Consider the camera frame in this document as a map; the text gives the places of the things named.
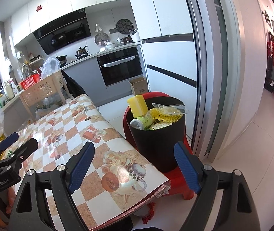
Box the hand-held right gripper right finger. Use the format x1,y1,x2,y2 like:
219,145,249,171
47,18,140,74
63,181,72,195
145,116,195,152
174,141,263,231

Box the bluish clear plastic bag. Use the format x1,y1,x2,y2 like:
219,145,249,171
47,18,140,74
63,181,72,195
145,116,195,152
41,56,61,79

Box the black built-in oven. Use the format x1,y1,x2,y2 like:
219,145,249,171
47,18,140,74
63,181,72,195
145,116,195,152
96,46,143,87

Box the yellow sponge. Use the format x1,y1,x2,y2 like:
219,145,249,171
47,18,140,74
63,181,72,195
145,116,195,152
127,95,148,119

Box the yellow foam fruit net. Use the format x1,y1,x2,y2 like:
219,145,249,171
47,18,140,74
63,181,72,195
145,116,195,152
150,107,183,123

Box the round black moulded pan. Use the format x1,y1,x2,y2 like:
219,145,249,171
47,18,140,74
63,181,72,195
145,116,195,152
116,19,134,34

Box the red plastic stool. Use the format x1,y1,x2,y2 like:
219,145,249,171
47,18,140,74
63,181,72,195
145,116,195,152
123,92,196,201

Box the grey kitchen counter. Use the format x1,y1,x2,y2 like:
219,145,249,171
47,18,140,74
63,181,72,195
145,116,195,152
2,44,143,130

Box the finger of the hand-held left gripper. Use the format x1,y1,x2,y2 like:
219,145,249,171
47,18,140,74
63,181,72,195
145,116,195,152
7,138,39,166
0,132,19,162

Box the round grey steamer rack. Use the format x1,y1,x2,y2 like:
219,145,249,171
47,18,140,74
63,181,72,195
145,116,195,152
94,32,110,46

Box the black range hood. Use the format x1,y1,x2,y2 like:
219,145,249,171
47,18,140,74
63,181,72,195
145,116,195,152
32,8,92,56

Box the white wall cabinets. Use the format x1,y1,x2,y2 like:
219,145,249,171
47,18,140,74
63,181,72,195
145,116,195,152
10,0,130,46

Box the sliding glass door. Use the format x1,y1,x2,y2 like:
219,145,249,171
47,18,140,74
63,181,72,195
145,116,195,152
180,0,242,162

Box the white refrigerator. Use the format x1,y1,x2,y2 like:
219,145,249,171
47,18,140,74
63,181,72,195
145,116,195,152
126,0,198,99

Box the light green plastic bottle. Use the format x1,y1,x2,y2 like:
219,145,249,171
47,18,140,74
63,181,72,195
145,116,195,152
130,112,155,130

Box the clear plastic wrapper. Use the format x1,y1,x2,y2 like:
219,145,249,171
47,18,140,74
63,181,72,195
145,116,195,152
153,103,187,115

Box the red plastic basket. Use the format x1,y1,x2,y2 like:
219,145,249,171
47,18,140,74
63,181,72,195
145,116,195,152
19,74,41,90

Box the beige plastic chair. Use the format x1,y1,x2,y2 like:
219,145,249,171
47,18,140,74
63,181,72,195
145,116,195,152
19,71,67,116

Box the black trash bin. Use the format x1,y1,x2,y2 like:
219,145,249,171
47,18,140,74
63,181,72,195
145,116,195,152
125,96,186,173

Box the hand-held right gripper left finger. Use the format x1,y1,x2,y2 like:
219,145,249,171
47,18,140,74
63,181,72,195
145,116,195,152
12,141,95,231

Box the small cardboard box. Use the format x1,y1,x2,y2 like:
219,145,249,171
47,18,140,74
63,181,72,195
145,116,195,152
129,77,149,95

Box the white spray bottle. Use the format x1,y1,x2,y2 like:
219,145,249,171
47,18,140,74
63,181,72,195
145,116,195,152
10,78,19,95

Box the black jacket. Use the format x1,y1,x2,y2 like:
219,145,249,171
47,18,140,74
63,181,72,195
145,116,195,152
61,70,87,98

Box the black cooking pot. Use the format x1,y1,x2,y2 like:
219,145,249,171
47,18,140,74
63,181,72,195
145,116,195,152
76,46,88,59

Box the crumpled clear plastic bag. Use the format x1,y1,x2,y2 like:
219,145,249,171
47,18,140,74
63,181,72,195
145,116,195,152
34,94,73,119

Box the dark wall decoration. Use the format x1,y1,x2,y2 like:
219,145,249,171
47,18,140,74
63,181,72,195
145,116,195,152
262,10,272,29

